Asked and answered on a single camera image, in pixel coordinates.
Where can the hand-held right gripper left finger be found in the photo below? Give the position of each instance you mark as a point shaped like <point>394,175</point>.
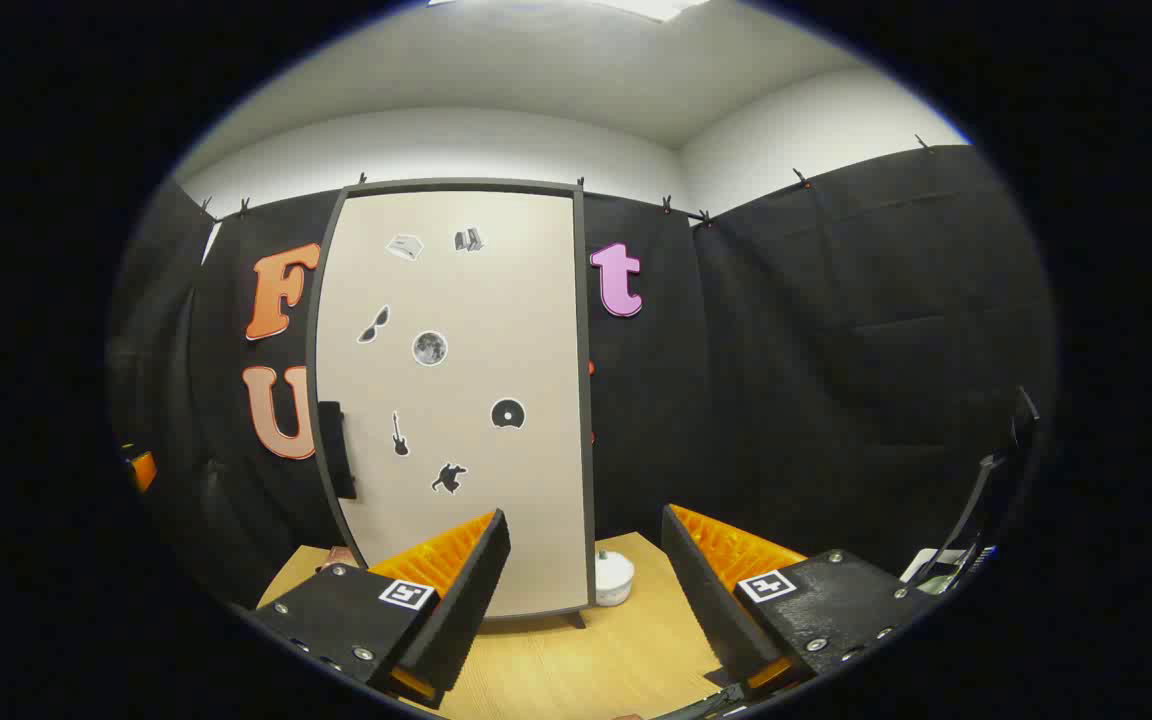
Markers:
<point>466,610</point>

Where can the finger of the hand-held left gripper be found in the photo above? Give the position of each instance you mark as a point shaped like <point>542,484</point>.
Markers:
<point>141,468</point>

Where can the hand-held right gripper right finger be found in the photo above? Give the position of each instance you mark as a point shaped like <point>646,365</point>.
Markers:
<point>706,600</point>

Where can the beige cabinet door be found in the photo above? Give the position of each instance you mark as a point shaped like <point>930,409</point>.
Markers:
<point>496,300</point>

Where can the dark grey cabinet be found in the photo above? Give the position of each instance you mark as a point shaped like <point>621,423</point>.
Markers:
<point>586,400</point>

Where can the white lidded jar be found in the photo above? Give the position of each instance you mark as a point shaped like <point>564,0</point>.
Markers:
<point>613,580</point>

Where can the brown cover book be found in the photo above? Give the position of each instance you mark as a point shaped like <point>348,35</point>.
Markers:
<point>338,556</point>

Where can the white flat panel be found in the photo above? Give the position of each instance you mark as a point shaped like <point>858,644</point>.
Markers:
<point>926,563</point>

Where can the black backdrop cloth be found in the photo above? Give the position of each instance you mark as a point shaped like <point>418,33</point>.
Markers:
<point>836,350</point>

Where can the row of small cloth clips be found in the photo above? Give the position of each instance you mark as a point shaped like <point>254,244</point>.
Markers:
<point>667,204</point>

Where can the thin dark metal frame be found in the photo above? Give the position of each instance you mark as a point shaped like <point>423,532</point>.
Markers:
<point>971,500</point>

